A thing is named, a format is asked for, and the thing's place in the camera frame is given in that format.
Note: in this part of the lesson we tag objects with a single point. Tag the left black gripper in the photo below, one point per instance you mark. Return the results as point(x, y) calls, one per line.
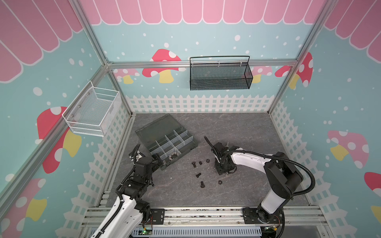
point(158, 160)

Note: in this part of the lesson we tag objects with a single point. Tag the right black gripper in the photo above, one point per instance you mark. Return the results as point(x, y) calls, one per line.
point(220, 153)

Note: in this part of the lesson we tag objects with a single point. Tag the dark green compartment organizer box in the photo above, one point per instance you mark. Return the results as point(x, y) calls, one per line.
point(166, 138)

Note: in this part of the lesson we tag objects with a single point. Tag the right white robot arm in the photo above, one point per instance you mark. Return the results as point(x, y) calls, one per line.
point(286, 178)

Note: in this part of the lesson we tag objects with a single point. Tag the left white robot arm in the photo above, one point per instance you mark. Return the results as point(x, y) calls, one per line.
point(129, 210)

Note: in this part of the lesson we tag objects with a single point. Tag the white wire mesh basket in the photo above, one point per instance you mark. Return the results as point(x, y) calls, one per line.
point(93, 110)

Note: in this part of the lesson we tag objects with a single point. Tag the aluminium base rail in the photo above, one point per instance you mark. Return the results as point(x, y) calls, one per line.
point(215, 216)

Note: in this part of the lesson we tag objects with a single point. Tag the black wire mesh basket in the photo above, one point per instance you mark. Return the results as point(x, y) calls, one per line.
point(220, 73)

